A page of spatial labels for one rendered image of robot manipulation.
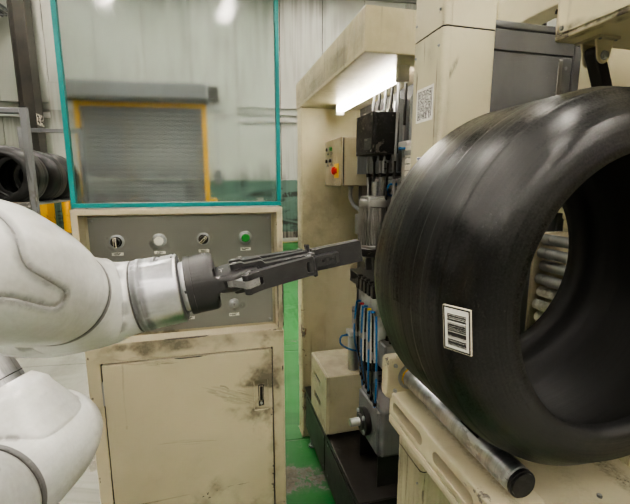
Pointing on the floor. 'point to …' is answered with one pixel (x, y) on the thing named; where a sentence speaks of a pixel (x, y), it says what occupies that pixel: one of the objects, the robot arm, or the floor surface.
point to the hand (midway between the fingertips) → (336, 254)
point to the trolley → (22, 168)
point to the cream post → (470, 32)
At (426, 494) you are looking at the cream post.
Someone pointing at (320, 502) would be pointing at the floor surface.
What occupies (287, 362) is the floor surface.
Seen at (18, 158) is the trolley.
